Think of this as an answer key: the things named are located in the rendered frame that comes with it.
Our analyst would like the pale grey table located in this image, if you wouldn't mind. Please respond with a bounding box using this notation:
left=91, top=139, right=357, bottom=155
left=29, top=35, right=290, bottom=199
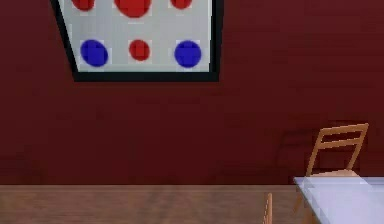
left=293, top=176, right=384, bottom=224

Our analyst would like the black framed dotted picture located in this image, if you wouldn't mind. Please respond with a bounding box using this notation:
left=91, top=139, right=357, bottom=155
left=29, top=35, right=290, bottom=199
left=49, top=0, right=224, bottom=83

